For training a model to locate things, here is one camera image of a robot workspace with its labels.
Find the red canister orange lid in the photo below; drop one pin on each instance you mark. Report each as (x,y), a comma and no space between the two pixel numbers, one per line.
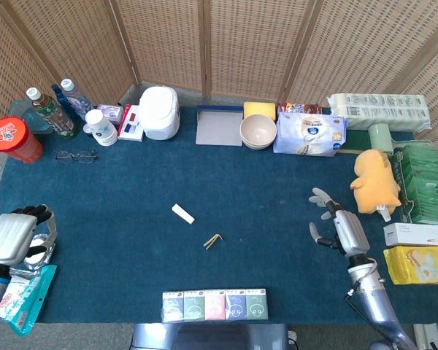
(11,136)

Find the pale yellow paper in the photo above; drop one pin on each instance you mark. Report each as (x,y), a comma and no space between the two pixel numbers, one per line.
(183,214)

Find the grey tray blue rim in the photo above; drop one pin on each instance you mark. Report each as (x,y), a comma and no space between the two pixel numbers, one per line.
(219,129)

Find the woven bamboo folding screen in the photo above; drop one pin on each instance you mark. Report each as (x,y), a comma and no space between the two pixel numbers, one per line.
(241,47)

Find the blue tissue pack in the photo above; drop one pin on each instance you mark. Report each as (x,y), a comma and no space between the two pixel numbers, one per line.
(236,305)
(173,308)

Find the small white carton box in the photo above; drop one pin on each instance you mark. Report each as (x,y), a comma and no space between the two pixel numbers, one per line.
(412,233)

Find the green sachet display box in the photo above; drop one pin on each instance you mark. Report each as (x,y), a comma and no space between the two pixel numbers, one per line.
(421,182)

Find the green tissue pack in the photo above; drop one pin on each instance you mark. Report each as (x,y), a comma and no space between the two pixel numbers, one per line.
(257,305)
(194,307)

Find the white power plug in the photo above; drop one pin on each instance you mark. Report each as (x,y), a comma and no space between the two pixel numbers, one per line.
(292,336)

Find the teal snack bag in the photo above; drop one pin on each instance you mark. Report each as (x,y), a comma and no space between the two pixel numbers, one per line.
(33,313)

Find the clear water bottle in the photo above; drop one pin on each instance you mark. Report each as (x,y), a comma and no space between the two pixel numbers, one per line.
(76,100)

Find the pink tissue pack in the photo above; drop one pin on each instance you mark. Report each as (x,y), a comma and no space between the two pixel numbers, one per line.
(215,306)

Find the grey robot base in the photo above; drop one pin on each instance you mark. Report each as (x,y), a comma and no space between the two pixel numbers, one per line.
(211,337)

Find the brown red snack packet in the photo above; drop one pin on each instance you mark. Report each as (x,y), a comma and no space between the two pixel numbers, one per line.
(299,108)

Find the dark blue carpet mat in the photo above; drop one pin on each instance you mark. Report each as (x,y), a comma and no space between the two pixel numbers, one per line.
(131,237)

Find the white plush label tag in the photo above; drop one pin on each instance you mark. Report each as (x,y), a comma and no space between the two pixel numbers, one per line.
(384,213)

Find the white green tissue bundle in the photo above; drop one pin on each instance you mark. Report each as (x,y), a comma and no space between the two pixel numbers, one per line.
(379,111)

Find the light blue printed bag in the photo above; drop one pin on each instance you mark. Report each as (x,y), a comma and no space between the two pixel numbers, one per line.
(306,135)

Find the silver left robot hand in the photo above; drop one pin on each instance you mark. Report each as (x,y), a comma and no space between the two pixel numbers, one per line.
(11,237)

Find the green yellow scouring sponge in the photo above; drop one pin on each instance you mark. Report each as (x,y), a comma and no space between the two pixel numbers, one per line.
(356,140)

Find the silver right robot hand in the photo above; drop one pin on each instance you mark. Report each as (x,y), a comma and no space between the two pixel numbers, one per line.
(350,233)

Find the small purple lidded box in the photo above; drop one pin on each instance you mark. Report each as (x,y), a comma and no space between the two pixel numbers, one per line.
(111,111)

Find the yellow wet wipes pack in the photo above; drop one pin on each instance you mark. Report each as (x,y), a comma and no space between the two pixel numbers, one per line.
(419,264)

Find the beige bowl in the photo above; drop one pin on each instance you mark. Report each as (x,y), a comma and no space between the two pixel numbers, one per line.
(257,147)
(257,127)

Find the thin metal eyeglasses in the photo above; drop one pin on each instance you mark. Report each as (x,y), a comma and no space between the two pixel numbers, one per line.
(85,157)

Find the teal glass dish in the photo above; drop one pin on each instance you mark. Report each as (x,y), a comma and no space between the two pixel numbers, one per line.
(33,118)

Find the silver foil dish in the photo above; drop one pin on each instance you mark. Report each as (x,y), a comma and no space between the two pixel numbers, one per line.
(49,253)

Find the yellow plush toy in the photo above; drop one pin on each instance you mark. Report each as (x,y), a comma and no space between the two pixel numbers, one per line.
(374,182)

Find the green tea bottle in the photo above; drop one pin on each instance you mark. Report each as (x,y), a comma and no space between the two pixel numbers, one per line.
(54,116)

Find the dark blue bottle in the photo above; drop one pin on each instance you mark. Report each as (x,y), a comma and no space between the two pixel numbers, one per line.
(60,96)

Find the yellow paper piece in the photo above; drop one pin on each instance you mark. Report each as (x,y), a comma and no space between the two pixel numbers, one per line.
(212,242)

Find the red white carton box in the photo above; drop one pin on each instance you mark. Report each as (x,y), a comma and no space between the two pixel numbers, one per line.
(129,127)

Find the white paper cup stack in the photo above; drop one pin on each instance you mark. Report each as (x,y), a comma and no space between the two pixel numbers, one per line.
(100,129)

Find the white rice cooker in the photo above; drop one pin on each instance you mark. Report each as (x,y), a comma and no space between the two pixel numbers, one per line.
(158,113)

